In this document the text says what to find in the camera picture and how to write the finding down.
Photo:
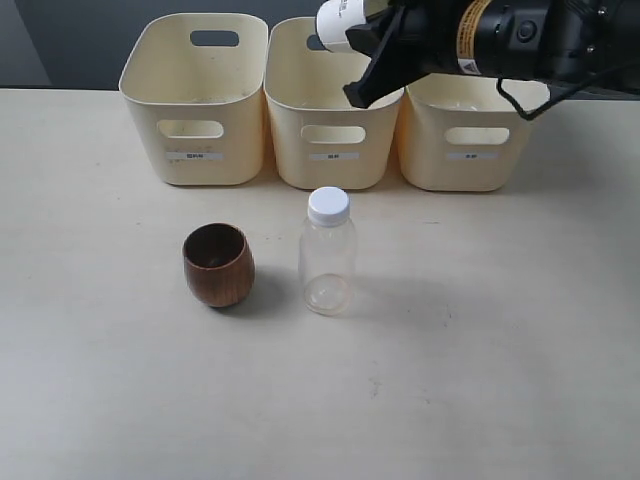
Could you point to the white paper cup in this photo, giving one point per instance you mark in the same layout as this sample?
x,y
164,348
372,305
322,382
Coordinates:
x,y
335,17

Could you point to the middle cream plastic bin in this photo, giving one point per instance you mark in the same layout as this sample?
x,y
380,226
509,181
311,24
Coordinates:
x,y
319,138

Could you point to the cream plastic bin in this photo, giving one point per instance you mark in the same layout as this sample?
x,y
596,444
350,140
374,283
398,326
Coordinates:
x,y
193,84
319,138
457,134

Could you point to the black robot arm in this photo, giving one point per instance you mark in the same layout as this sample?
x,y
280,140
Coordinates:
x,y
593,44

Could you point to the brown wooden cup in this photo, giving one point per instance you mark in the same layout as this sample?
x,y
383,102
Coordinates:
x,y
218,264

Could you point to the clear plastic bottle white cap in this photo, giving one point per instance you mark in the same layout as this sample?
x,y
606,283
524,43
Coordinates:
x,y
327,252

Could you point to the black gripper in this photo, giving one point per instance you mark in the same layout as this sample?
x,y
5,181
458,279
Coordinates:
x,y
409,40

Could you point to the left cream plastic bin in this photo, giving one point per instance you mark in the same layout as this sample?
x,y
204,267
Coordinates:
x,y
193,84

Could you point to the right cream plastic bin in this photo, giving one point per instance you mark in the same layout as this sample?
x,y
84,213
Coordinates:
x,y
457,134

